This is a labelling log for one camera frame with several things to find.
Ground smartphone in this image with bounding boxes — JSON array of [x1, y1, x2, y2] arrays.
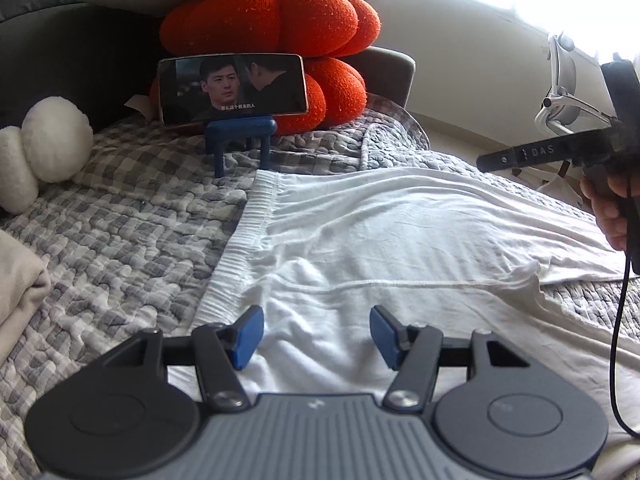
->
[[157, 53, 308, 126]]

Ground beige folded blanket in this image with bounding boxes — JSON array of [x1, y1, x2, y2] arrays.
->
[[0, 230, 51, 361]]

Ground blue phone stand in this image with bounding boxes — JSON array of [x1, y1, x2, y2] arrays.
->
[[206, 116, 278, 178]]

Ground grey checkered quilt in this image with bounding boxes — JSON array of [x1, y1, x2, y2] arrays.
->
[[0, 95, 640, 480]]

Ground white plush toy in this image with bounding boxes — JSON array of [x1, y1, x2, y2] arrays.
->
[[0, 97, 94, 215]]

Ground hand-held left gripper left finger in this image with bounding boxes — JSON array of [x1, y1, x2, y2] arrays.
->
[[102, 305, 265, 414]]

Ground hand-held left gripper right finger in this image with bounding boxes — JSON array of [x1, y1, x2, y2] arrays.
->
[[369, 305, 533, 413]]

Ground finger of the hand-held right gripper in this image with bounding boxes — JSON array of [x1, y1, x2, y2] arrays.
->
[[476, 145, 526, 173]]

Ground white office chair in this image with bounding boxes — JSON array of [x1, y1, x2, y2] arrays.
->
[[534, 32, 621, 181]]

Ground person's right hand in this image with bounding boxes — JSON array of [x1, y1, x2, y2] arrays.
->
[[580, 175, 626, 248]]

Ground orange pumpkin cushion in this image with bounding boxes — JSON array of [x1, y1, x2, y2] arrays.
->
[[150, 0, 382, 137]]

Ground black cable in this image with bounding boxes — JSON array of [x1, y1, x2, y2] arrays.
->
[[611, 250, 640, 436]]

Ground white pants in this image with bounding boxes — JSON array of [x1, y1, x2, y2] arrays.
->
[[192, 167, 631, 461]]

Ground grey sofa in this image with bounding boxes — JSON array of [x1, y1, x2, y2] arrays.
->
[[0, 0, 416, 131]]

